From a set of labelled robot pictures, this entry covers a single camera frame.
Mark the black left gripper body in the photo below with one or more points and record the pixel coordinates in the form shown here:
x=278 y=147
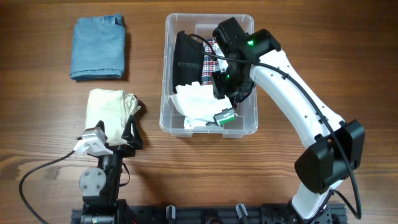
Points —
x=124 y=150

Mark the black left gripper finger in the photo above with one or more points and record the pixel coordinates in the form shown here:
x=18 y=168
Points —
x=100 y=126
x=131 y=134

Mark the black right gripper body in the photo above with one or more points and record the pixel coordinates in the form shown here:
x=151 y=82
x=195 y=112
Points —
x=229 y=83

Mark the cream white garment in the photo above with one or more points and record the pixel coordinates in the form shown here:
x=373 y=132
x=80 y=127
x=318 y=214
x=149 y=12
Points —
x=113 y=108

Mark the red plaid shirt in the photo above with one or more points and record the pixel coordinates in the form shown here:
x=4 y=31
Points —
x=210 y=66

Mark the white printed t-shirt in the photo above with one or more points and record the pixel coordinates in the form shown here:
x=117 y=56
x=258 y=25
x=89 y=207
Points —
x=200 y=107

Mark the black garment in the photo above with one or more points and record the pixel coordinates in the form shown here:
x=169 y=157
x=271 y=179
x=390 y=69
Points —
x=187 y=62

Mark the blue denim jeans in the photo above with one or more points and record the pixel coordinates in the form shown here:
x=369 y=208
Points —
x=98 y=50

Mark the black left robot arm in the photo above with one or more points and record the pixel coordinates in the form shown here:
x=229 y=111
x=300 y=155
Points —
x=100 y=185

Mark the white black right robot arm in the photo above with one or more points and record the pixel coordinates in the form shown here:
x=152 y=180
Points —
x=333 y=147

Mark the clear plastic storage container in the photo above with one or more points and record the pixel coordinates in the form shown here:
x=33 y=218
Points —
x=171 y=121

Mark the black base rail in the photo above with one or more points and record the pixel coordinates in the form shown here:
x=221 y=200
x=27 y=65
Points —
x=264 y=214

